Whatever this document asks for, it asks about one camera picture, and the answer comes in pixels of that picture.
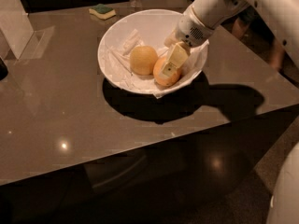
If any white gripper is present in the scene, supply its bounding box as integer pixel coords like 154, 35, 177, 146
162, 6, 214, 77

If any orange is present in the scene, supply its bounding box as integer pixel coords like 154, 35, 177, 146
153, 56, 182, 87
130, 46, 158, 76

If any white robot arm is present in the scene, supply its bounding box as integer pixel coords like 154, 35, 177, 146
160, 0, 299, 77

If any white bowl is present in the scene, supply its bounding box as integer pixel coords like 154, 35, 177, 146
97, 8, 210, 96

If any white cloth in bowl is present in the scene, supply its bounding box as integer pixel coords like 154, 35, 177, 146
101, 20, 209, 99

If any black object at left edge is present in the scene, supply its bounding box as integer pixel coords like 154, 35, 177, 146
0, 58, 8, 80

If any green yellow sponge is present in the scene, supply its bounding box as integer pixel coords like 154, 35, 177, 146
89, 4, 116, 21

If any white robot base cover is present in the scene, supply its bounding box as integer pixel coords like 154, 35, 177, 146
266, 143, 299, 224

